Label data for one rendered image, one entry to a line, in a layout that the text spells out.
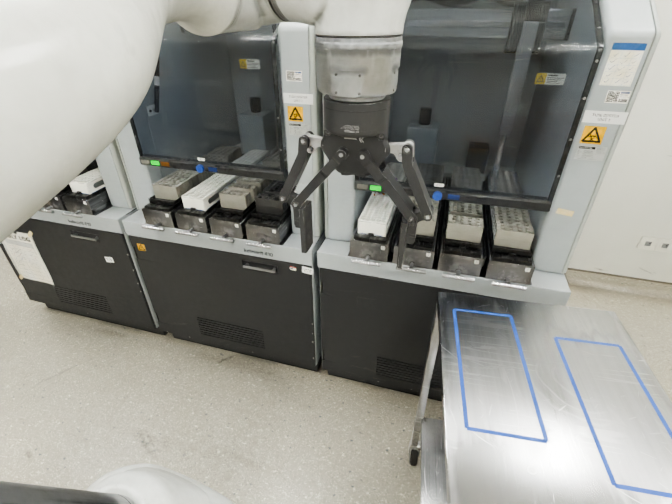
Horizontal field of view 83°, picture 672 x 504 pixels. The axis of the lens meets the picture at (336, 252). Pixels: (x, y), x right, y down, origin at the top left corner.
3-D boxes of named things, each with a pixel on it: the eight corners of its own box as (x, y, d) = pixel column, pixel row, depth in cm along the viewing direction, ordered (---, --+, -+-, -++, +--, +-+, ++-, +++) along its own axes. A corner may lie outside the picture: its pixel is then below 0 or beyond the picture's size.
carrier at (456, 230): (480, 240, 129) (484, 224, 125) (480, 243, 127) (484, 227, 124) (445, 235, 132) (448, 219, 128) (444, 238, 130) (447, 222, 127)
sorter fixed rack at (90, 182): (122, 170, 188) (119, 158, 185) (139, 172, 186) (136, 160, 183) (72, 194, 164) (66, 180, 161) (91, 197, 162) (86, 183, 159)
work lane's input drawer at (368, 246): (383, 184, 191) (384, 167, 186) (411, 187, 188) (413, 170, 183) (345, 263, 132) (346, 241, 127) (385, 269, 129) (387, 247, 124)
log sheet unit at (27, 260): (20, 279, 205) (-13, 220, 186) (60, 288, 198) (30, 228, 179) (15, 281, 203) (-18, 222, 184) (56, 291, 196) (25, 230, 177)
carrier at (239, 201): (249, 208, 149) (247, 194, 146) (247, 210, 147) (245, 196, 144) (223, 205, 152) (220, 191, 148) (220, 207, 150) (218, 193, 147)
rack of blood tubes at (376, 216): (374, 201, 159) (374, 187, 155) (398, 204, 156) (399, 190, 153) (357, 235, 135) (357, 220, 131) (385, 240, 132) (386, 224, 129)
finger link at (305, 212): (304, 209, 51) (298, 209, 51) (306, 254, 54) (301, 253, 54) (311, 200, 53) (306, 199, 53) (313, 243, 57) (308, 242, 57)
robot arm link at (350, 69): (396, 39, 35) (390, 108, 38) (408, 33, 42) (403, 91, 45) (301, 37, 37) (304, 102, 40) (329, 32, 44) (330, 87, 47)
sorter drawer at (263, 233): (307, 175, 200) (307, 159, 196) (333, 178, 197) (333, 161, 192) (241, 246, 142) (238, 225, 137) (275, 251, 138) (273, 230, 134)
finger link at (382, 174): (361, 147, 47) (370, 140, 47) (414, 214, 50) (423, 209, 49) (353, 157, 44) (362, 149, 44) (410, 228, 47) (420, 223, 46)
